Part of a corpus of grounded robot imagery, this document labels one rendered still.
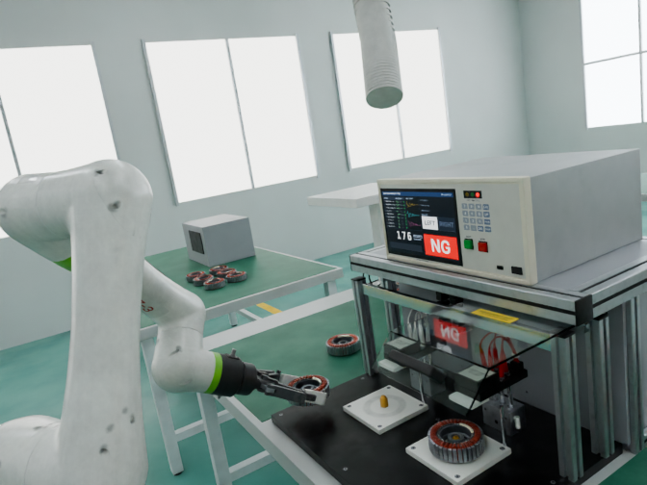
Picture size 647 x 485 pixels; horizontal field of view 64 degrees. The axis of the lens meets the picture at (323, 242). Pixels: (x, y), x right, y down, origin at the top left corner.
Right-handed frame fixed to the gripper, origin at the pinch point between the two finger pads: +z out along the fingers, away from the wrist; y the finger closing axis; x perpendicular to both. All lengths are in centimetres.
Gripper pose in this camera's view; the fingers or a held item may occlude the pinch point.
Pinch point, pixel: (306, 390)
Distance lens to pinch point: 137.2
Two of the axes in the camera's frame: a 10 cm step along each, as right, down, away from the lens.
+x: -3.0, 9.5, -0.8
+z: 8.0, 2.9, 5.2
